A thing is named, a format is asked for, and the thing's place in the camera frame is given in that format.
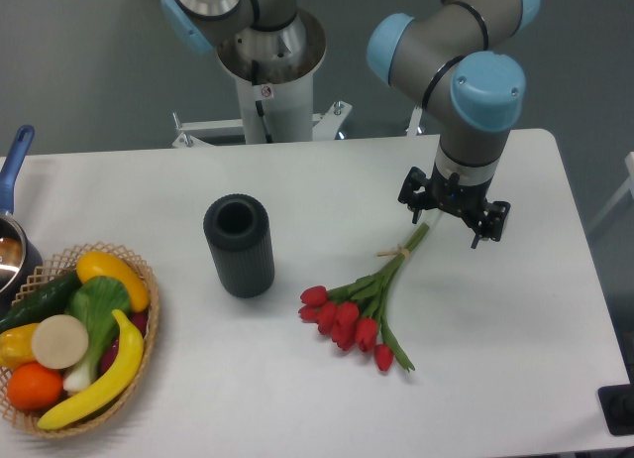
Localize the green bok choy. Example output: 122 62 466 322
63 276 131 395

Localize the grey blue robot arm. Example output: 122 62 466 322
160 0 541 241

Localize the yellow bell pepper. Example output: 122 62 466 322
1 323 39 370

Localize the green cucumber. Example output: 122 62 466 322
1 270 81 332

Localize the orange fruit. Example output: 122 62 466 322
7 362 62 410

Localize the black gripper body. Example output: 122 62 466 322
425 167 491 226

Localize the dark grey ribbed vase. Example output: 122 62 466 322
203 193 275 298

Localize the blue handled saucepan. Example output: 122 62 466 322
1 125 43 315

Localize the beige round disc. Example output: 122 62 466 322
31 314 89 370

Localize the dark red vegetable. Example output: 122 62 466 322
99 311 148 376

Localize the black cable on pedestal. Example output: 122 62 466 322
250 59 273 144

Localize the white furniture piece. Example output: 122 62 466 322
586 152 633 240

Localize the woven wicker basket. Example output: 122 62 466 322
0 240 161 439

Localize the red tulip bouquet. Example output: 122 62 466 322
298 223 430 373

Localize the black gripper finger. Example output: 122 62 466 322
397 167 428 224
469 201 511 249

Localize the yellow banana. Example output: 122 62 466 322
37 309 144 431

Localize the black device at table edge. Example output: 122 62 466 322
597 384 633 436

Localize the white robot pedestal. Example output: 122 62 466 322
173 9 353 148

